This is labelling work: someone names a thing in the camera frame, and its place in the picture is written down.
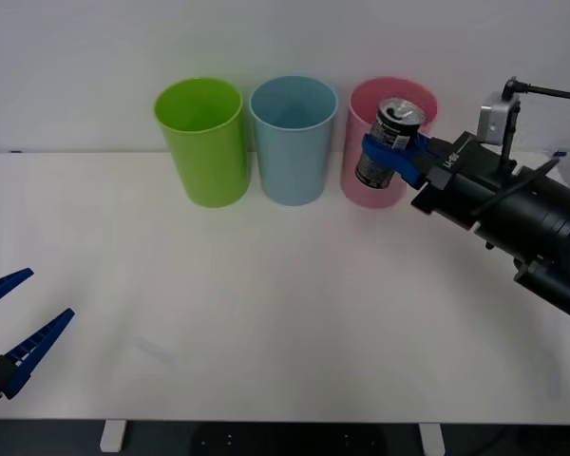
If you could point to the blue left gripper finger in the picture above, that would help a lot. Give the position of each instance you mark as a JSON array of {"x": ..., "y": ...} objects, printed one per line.
[
  {"x": 2, "y": 287},
  {"x": 33, "y": 349}
]

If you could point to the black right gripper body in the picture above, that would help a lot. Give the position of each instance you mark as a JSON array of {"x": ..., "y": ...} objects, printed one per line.
[{"x": 465, "y": 185}]

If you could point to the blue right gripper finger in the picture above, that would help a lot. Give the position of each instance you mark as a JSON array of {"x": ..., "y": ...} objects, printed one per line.
[
  {"x": 426, "y": 142},
  {"x": 399, "y": 160}
]

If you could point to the black and silver drink can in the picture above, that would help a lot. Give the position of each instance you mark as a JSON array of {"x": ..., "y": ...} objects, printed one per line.
[{"x": 385, "y": 128}]

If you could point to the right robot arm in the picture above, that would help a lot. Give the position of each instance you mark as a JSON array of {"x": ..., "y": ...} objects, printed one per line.
[{"x": 546, "y": 214}]

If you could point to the pink plastic bin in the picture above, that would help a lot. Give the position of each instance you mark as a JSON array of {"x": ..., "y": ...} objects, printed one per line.
[{"x": 361, "y": 107}]

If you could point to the pale blue plastic bin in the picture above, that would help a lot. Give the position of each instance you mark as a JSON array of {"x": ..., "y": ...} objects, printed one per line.
[{"x": 292, "y": 161}]

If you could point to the white table leg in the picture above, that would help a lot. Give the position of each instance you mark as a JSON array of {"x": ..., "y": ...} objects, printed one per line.
[
  {"x": 111, "y": 436},
  {"x": 431, "y": 439}
]

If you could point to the green plastic bin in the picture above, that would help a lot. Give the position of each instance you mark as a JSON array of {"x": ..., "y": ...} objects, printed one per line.
[{"x": 204, "y": 157}]

